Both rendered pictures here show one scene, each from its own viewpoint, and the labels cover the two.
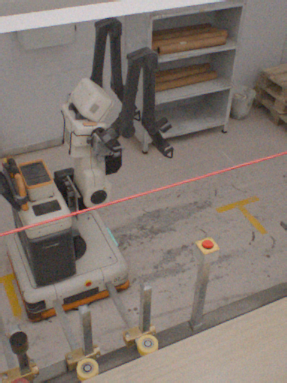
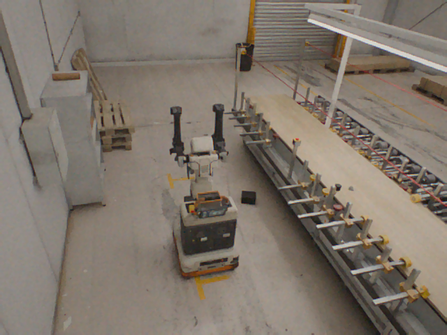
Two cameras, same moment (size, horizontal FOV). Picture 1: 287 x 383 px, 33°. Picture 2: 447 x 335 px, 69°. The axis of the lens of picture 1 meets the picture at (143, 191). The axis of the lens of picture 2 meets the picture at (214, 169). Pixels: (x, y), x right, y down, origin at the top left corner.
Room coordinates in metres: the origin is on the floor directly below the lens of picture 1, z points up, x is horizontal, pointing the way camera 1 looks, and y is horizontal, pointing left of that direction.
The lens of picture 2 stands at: (1.67, 3.02, 2.89)
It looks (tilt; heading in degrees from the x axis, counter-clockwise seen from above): 34 degrees down; 279
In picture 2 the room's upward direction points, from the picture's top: 3 degrees clockwise
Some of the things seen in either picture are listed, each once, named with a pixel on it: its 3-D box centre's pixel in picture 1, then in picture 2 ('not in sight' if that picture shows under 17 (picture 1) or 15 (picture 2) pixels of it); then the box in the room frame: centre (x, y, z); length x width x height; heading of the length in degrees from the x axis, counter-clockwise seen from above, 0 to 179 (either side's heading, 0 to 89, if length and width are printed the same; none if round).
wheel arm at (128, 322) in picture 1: (127, 319); (295, 186); (1.25, 0.05, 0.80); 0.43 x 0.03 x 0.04; 27
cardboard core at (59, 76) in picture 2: not in sight; (66, 76); (4.08, -0.39, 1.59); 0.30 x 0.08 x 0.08; 27
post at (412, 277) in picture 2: not in sight; (404, 290); (0.53, 1.32, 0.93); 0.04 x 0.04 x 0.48; 27
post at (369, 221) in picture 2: not in sight; (361, 239); (0.75, 0.87, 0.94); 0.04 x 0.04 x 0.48; 27
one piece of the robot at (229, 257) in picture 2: (16, 271); (214, 261); (2.00, 0.78, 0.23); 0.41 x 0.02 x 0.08; 26
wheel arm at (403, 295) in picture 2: not in sight; (395, 297); (0.62, 1.41, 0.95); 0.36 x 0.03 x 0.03; 27
